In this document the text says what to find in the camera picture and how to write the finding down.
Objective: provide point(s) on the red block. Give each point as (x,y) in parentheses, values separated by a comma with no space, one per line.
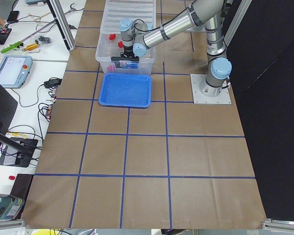
(112,36)
(120,44)

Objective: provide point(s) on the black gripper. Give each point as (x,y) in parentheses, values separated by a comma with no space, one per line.
(127,49)

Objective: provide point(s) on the teach pendant tablet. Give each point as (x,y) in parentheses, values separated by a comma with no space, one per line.
(14,70)

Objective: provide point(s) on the black monitor stand base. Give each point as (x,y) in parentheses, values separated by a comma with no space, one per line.
(13,157)

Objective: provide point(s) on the blue plastic tray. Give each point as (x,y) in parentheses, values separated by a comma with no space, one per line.
(126,90)

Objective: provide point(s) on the clear plastic box lid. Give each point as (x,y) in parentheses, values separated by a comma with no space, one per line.
(115,10)

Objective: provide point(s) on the black smartphone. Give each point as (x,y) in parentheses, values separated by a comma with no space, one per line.
(13,16)

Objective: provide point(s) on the green handled tool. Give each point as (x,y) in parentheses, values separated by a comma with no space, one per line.
(11,47)

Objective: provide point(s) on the black box latch handle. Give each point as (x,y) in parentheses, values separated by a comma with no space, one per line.
(119,58)

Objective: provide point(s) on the yellow cylinder tool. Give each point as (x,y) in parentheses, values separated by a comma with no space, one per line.
(30,47)

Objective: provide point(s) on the aluminium frame post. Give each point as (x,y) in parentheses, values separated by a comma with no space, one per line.
(61,21)

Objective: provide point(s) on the black power adapter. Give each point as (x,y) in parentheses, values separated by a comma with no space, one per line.
(52,82)

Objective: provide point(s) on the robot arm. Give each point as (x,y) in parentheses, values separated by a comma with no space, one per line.
(137,39)

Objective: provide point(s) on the clear plastic storage box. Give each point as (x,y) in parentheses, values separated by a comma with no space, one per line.
(107,48)

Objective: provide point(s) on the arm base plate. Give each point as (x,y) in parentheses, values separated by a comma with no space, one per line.
(207,95)

